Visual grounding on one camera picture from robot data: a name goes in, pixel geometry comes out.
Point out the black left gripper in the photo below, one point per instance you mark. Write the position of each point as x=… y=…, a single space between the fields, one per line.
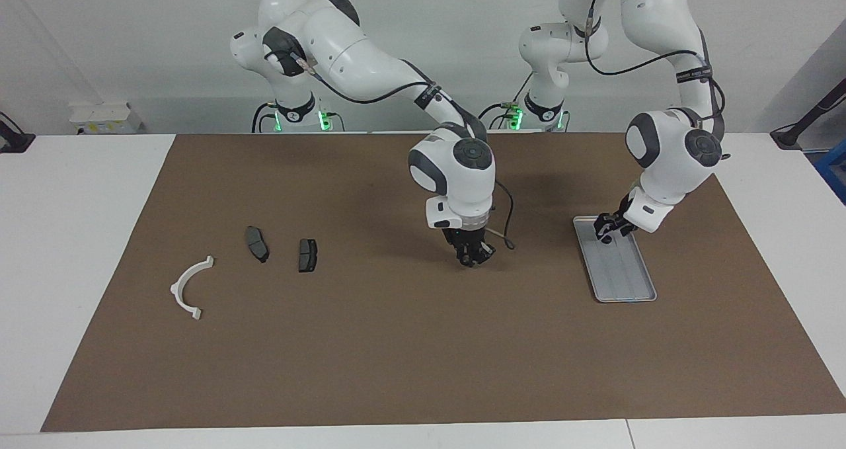
x=626 y=211

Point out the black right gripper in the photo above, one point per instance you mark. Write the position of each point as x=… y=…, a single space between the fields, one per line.
x=466 y=236

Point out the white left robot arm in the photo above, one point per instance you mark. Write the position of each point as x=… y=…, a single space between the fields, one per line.
x=667 y=158

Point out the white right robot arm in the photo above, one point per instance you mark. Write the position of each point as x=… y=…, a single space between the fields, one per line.
x=344 y=39

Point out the silver metal tray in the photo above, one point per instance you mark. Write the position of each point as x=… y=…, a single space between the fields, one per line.
x=624 y=277

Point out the brown table mat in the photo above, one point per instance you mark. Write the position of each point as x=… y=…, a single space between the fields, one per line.
x=396 y=356

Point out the short grey brake pad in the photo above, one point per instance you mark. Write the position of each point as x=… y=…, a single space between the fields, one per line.
x=308 y=257

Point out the black slanted stand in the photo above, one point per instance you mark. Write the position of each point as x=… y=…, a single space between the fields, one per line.
x=793 y=131

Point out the long grey brake pad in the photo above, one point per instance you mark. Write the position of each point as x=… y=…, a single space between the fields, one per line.
x=256 y=245

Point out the blue object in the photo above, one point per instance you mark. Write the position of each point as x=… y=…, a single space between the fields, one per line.
x=834 y=168

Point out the white box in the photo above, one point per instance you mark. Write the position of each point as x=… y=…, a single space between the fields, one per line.
x=106 y=118

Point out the white semicircular bracket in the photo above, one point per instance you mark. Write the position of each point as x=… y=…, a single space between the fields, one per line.
x=177 y=290

